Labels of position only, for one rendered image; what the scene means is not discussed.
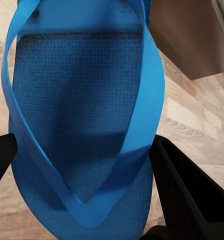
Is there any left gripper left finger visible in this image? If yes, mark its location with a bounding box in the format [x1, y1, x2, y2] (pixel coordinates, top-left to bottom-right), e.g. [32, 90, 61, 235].
[0, 133, 18, 181]

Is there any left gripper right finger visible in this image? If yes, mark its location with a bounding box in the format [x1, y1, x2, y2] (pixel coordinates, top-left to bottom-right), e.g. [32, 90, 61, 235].
[149, 134, 224, 240]

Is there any sandal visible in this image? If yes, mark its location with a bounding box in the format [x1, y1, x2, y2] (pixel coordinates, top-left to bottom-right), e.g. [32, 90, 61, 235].
[1, 0, 165, 240]

